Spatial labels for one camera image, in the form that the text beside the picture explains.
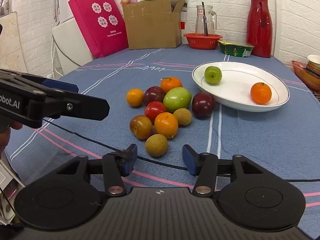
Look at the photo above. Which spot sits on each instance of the glass pitcher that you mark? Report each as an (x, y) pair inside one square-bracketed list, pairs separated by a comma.
[(211, 19)]

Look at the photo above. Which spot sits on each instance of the small orange left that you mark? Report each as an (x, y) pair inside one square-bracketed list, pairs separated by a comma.
[(134, 97)]

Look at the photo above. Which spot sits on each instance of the white cup in bowl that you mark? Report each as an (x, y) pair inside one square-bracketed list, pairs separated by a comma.
[(314, 60)]

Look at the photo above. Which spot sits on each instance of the red tomato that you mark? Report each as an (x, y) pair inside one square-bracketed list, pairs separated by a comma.
[(153, 109)]

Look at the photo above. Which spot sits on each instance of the brown longan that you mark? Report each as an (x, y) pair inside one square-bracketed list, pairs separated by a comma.
[(156, 145), (183, 116)]

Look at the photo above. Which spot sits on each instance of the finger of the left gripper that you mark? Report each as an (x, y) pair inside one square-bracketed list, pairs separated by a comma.
[(71, 104), (61, 85)]

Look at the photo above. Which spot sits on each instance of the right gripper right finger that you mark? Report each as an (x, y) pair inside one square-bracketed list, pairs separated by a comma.
[(204, 167)]

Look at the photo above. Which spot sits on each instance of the orange with stem top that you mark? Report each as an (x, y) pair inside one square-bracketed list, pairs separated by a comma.
[(168, 83)]

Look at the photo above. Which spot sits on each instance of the red plastic basket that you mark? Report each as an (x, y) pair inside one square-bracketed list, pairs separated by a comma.
[(202, 42)]

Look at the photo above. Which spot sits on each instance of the orange glass bowl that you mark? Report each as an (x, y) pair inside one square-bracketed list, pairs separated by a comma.
[(308, 78)]

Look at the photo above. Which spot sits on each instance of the dark red plum left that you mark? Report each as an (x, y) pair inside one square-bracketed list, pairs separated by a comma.
[(154, 93)]

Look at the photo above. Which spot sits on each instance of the large orange tangerine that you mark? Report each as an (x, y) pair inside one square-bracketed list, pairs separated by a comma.
[(261, 93)]

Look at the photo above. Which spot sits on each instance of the brown longan front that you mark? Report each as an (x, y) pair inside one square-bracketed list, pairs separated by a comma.
[(156, 145)]

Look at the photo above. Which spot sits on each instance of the orange citrus centre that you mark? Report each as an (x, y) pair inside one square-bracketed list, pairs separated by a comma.
[(166, 124)]

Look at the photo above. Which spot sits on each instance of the brown longan centre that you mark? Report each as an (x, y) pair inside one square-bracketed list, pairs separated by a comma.
[(183, 116)]

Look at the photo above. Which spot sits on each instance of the pink tote bag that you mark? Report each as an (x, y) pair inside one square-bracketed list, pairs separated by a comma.
[(101, 24)]

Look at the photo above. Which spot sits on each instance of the small green jujube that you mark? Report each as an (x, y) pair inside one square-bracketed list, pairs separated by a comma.
[(213, 75)]

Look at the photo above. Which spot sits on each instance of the green instant noodle bowl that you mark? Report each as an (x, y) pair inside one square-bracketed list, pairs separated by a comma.
[(235, 48)]

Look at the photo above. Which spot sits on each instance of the dark red plum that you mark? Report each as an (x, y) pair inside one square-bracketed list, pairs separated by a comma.
[(203, 105), (154, 93)]

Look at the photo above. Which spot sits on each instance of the cardboard box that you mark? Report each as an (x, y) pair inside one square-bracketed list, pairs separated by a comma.
[(153, 24)]

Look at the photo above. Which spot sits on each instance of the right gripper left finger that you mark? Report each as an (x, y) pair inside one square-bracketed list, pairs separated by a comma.
[(115, 166)]

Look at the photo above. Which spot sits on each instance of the black straw in pitcher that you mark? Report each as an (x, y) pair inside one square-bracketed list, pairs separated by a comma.
[(205, 28)]

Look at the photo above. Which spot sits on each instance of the red thermos jug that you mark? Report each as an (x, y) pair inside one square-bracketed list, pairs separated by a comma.
[(259, 28)]

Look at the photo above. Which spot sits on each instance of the person's left hand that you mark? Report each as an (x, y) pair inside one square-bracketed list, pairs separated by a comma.
[(5, 136)]

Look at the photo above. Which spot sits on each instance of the dark red plum right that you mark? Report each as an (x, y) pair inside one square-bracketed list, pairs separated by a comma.
[(203, 105)]

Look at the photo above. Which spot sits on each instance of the red-yellow plum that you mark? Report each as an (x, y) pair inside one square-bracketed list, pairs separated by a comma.
[(141, 127)]

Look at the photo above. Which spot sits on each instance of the white round plate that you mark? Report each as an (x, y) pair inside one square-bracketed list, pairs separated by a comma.
[(234, 88)]

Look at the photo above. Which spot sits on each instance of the white appliance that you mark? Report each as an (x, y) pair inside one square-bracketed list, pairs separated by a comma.
[(68, 41)]

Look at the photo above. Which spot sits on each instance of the large green tomato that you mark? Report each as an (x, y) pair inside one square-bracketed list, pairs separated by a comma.
[(177, 98)]

